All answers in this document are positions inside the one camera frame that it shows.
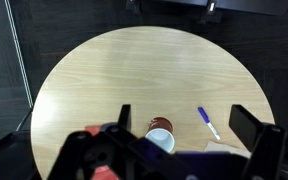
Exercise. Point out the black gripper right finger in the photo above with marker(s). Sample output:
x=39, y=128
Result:
x=247, y=128

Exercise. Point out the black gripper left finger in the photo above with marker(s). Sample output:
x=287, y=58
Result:
x=124, y=116

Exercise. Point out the red mug white inside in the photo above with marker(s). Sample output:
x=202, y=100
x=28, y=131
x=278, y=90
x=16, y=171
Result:
x=160, y=139

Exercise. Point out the red-orange cloth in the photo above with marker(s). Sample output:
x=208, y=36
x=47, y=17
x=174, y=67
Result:
x=91, y=130

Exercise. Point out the blue and white marker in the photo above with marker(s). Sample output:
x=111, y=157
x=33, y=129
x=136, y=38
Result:
x=204, y=116

